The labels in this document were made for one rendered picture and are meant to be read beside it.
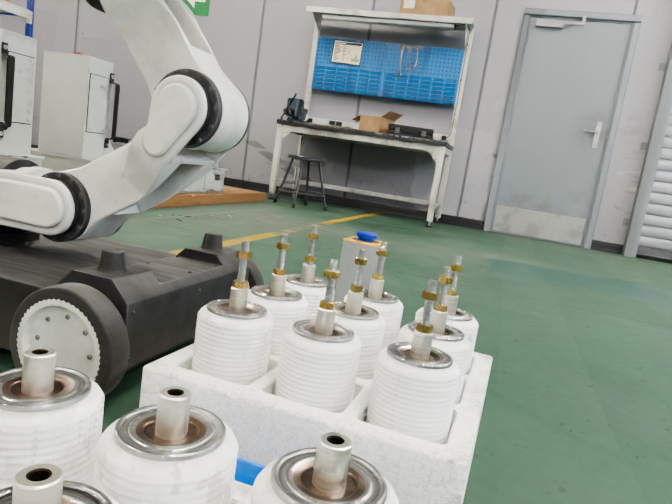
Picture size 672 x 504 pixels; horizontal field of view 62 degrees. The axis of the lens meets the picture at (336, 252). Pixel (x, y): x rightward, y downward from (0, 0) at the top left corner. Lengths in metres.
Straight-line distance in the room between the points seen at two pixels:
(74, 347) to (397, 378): 0.56
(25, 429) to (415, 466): 0.36
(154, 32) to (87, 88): 2.18
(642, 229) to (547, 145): 1.15
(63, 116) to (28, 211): 2.17
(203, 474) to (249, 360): 0.32
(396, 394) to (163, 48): 0.79
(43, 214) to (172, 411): 0.88
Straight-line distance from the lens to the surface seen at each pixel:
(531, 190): 5.75
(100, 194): 1.21
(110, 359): 0.94
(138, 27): 1.18
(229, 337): 0.68
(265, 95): 6.37
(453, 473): 0.61
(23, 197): 1.28
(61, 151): 3.42
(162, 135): 1.07
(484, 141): 5.78
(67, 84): 3.41
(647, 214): 5.84
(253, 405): 0.66
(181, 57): 1.12
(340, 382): 0.66
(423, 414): 0.63
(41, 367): 0.48
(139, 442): 0.41
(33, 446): 0.46
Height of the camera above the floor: 0.45
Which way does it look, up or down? 9 degrees down
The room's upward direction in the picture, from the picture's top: 9 degrees clockwise
